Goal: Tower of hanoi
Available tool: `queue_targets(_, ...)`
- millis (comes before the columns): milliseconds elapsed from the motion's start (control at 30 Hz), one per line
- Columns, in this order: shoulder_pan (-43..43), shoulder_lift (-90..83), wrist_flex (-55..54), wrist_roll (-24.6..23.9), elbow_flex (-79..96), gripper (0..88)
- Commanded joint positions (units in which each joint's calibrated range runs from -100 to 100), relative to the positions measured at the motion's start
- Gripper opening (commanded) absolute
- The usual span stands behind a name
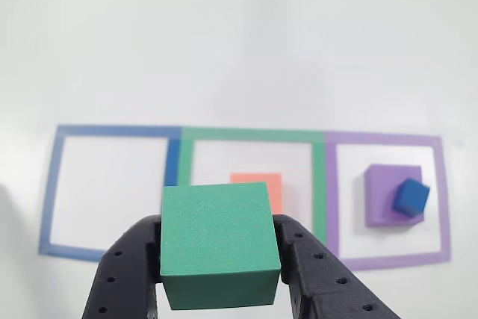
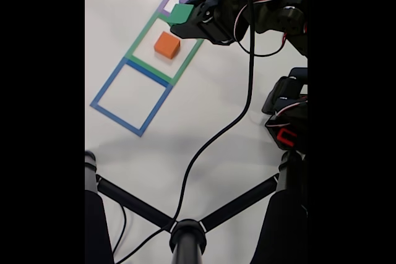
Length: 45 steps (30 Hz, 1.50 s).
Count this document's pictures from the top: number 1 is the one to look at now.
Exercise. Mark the green tape square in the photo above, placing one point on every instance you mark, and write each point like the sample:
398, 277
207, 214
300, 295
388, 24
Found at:
254, 134

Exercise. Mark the orange foam block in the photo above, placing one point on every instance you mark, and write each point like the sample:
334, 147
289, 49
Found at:
274, 188

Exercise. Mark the small blue foam cube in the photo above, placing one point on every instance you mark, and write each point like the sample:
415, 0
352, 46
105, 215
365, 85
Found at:
411, 195

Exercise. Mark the blue tape square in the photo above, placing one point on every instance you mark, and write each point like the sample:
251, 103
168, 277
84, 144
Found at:
112, 130

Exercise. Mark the green foam cube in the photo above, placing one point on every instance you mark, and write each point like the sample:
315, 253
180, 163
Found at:
216, 229

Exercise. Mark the purple tape square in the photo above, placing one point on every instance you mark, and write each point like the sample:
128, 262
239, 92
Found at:
330, 192

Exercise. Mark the purple foam block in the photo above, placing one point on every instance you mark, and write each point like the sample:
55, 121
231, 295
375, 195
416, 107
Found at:
381, 192

